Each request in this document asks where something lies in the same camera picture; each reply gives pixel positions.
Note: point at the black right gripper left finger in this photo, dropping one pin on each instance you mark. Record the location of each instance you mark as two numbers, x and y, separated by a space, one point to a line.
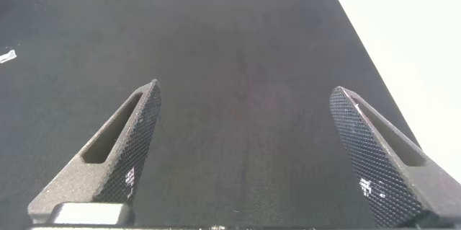
119 150

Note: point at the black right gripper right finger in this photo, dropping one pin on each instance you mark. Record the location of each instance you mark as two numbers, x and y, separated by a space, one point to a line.
378 150

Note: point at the small clear plastic scrap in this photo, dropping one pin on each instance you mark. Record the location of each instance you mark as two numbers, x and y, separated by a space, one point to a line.
8 57

